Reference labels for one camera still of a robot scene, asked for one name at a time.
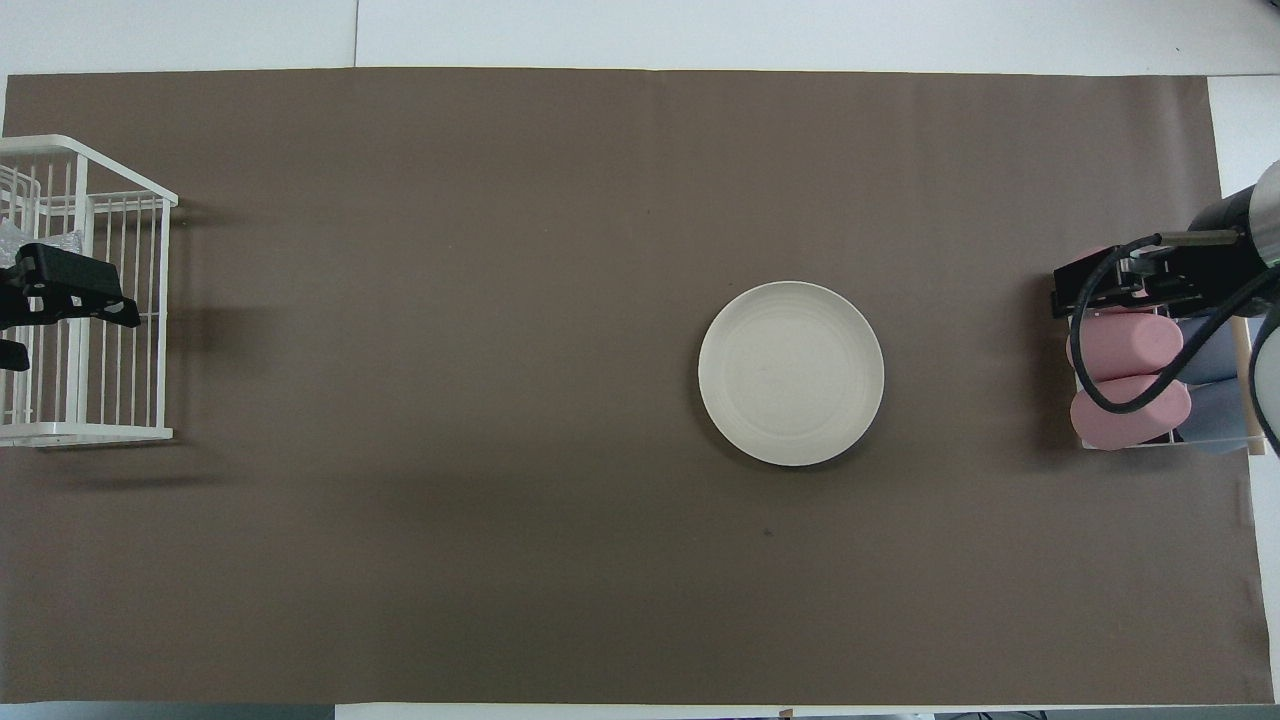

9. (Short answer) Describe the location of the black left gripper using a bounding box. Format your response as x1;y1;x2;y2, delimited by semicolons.
0;243;142;371

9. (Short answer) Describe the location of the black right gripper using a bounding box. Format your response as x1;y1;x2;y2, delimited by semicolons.
1052;185;1259;323

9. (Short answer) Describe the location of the silver mesh sponge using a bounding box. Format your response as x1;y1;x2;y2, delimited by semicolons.
0;218;86;263

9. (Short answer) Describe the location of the cream round plate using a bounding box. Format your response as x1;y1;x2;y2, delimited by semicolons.
698;281;886;468

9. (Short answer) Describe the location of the blue cup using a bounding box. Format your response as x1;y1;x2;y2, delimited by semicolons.
1180;380;1251;453
1180;318;1246;384

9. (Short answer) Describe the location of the brown table mat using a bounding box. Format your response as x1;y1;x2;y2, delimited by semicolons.
3;68;1276;706

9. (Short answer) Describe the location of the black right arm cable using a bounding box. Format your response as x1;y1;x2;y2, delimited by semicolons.
1070;230;1280;414

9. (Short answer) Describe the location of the white wire basket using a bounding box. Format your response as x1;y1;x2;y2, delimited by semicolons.
0;135;179;448

